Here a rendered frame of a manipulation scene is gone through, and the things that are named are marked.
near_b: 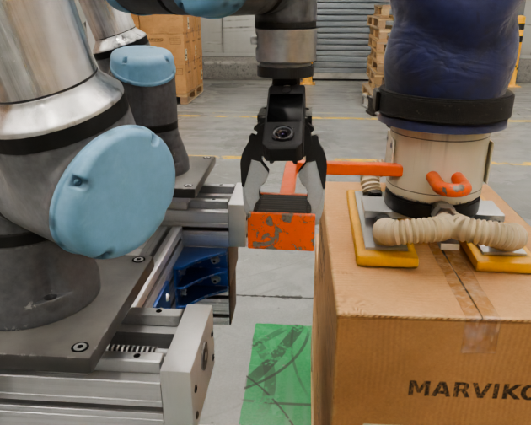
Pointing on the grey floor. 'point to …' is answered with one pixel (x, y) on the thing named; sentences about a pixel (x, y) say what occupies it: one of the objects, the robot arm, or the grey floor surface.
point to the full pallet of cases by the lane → (178, 48)
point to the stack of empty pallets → (378, 32)
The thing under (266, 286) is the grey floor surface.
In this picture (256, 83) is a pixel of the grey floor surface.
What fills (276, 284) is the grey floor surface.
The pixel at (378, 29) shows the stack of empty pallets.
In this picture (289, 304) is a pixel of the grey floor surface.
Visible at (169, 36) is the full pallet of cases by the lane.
